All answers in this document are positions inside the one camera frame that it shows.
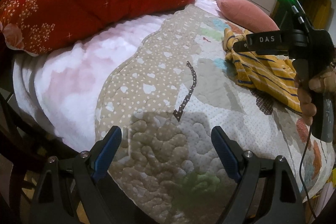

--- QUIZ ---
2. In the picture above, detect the yellow striped sweater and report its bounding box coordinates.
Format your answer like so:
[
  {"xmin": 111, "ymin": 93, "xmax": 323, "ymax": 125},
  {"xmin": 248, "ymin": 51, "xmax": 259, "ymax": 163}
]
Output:
[{"xmin": 222, "ymin": 28, "xmax": 302, "ymax": 114}]

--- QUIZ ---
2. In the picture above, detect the heart patchwork quilt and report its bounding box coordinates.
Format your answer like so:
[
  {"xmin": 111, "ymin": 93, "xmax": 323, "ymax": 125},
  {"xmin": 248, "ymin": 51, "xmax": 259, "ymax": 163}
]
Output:
[{"xmin": 95, "ymin": 5, "xmax": 335, "ymax": 223}]

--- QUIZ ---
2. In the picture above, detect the wooden door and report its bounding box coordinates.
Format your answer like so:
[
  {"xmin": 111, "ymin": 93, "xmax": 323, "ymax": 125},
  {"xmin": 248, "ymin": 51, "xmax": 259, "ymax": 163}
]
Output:
[{"xmin": 270, "ymin": 0, "xmax": 331, "ymax": 29}]

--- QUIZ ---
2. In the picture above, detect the pink cushion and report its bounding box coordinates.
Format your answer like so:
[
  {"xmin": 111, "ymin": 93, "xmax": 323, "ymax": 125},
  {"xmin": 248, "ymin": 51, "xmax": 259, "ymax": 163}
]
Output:
[{"xmin": 216, "ymin": 0, "xmax": 279, "ymax": 33}]

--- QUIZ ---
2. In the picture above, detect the black cable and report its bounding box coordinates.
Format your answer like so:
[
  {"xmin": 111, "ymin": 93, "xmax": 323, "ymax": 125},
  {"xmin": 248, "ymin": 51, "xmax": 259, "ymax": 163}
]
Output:
[{"xmin": 299, "ymin": 123, "xmax": 317, "ymax": 219}]

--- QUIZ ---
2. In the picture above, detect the person's right hand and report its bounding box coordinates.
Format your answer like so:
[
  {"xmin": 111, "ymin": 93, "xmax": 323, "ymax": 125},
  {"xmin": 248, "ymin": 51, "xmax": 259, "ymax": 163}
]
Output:
[{"xmin": 294, "ymin": 58, "xmax": 335, "ymax": 126}]

